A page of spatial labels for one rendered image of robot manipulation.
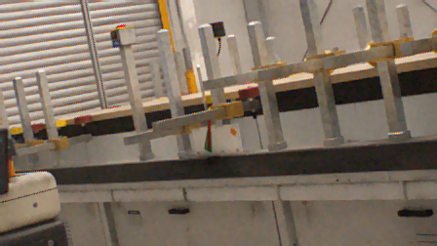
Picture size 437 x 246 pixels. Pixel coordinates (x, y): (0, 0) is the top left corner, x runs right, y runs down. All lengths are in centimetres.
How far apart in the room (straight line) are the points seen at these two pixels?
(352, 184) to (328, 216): 45
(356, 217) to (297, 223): 29
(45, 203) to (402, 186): 97
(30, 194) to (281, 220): 120
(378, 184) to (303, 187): 31
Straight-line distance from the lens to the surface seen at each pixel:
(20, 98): 416
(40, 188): 219
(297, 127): 294
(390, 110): 236
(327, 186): 262
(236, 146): 284
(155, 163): 322
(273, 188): 280
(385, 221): 280
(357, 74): 269
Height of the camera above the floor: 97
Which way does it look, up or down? 3 degrees down
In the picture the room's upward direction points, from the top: 11 degrees counter-clockwise
